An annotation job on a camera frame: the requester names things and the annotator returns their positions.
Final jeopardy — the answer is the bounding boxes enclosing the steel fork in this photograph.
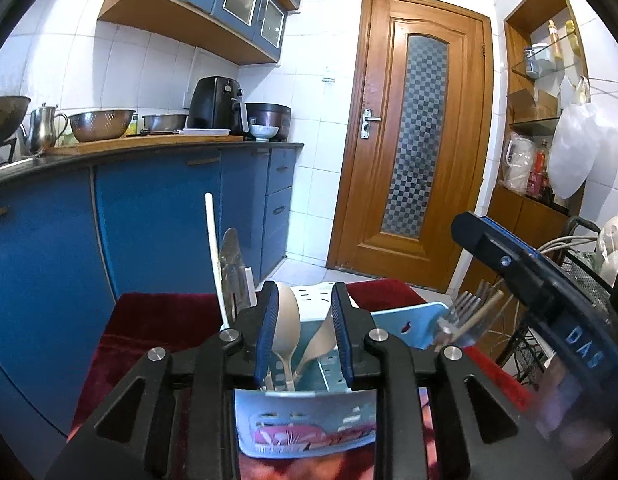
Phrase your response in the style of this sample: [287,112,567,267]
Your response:
[433,281,494,351]

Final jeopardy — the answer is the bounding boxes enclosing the steel colander bowl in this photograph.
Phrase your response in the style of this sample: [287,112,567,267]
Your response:
[68,110,135,143]

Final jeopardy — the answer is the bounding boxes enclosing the wooden shelf unit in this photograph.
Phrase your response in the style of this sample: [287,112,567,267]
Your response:
[476,0,618,248]

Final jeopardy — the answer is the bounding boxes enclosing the black air fryer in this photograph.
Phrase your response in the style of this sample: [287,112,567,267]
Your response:
[187,76,249,136]

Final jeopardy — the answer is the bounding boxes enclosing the grey cables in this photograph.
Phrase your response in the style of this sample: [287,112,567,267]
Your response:
[536,231,615,256]

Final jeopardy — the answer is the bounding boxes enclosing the red floral plush tablecloth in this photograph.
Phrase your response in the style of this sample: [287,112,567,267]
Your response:
[67,278,532,479]

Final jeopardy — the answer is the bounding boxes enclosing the white plastic bag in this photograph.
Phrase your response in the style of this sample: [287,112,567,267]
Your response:
[548,78,618,200]

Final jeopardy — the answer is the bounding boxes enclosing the black wok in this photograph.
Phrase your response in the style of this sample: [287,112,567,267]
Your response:
[0,96,31,144]

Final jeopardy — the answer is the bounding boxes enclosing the blue lower kitchen cabinets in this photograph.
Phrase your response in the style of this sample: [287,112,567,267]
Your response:
[0,143,298,478]

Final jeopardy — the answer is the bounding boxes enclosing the wooden door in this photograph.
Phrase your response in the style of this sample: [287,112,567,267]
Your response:
[327,0,494,292]

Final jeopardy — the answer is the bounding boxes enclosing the steel pitcher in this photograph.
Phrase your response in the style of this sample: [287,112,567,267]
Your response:
[24,103,69,155]

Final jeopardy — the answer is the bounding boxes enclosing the beige plastic fork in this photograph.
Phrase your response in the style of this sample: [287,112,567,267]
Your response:
[294,309,337,382]

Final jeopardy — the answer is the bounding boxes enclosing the small steel bowl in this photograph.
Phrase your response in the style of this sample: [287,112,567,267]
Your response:
[141,114,187,134]

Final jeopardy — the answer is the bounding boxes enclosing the beige plastic spoon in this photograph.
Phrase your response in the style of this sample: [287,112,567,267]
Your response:
[272,282,300,391]

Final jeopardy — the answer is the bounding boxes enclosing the white small bowl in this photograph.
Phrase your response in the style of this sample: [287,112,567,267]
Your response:
[249,124,279,142]

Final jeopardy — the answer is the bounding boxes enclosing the blue upper wall cabinets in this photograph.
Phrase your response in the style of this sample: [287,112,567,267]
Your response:
[98,0,300,65]

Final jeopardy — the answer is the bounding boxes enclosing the black rice cooker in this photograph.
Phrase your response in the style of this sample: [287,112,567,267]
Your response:
[246,103,292,142]

